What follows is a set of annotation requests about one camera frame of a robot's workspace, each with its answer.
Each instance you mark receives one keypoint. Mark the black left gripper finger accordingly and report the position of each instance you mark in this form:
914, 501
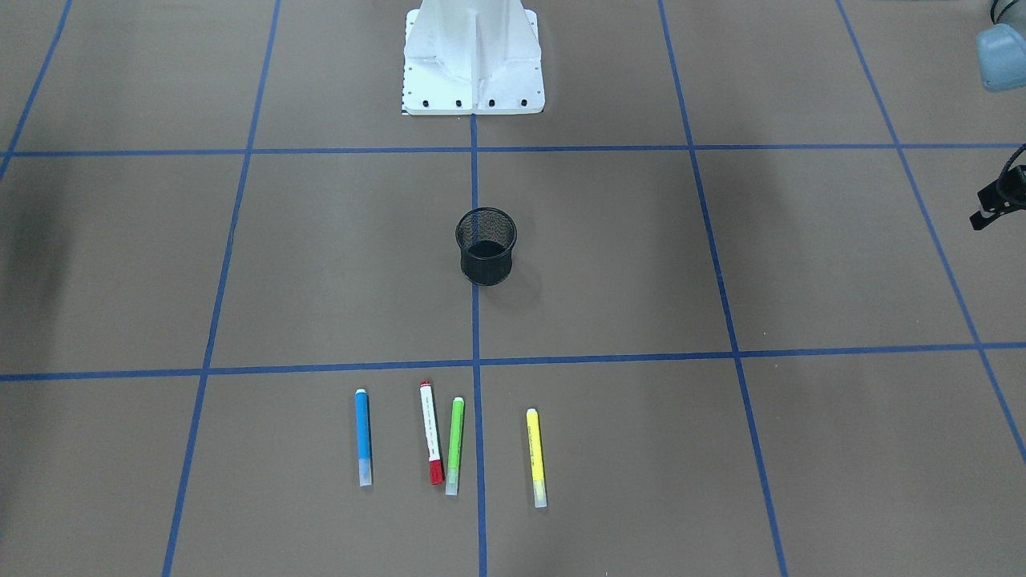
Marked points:
991, 206

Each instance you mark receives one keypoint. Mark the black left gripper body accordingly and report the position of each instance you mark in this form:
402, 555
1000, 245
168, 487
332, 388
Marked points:
996, 198

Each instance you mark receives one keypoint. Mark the yellow highlighter pen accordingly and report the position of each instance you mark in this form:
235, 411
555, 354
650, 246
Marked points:
535, 446

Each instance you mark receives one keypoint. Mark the green highlighter pen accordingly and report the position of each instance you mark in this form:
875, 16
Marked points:
455, 442

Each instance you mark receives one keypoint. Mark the red white marker pen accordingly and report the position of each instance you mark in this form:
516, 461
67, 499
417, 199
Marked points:
437, 473

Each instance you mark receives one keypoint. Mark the blue marker pen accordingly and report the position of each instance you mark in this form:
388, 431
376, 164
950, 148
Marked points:
363, 438

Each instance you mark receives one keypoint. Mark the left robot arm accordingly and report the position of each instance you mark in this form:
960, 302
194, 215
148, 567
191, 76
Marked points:
1001, 59

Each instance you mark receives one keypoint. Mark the black mesh pen cup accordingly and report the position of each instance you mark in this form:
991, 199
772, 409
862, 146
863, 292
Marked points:
486, 238

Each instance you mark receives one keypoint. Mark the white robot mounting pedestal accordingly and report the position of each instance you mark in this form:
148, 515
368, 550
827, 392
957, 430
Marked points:
472, 58

